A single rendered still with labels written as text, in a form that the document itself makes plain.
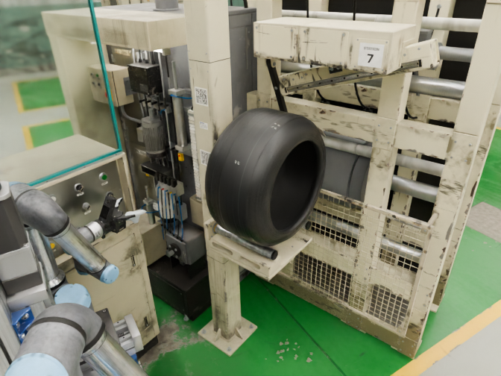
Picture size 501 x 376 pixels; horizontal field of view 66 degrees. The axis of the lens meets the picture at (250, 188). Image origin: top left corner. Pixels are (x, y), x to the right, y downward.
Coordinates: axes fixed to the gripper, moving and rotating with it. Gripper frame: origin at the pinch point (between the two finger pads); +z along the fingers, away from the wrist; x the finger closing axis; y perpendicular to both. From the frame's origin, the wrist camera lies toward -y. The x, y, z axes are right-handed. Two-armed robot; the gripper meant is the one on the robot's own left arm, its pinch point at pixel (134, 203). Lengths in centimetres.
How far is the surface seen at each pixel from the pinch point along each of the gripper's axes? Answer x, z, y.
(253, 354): 58, 29, 99
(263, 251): 59, 18, 7
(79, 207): -15.5, -17.2, 0.1
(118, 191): -13.5, 2.8, 1.2
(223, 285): 33, 28, 56
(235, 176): 48, 8, -31
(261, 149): 53, 16, -41
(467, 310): 158, 133, 86
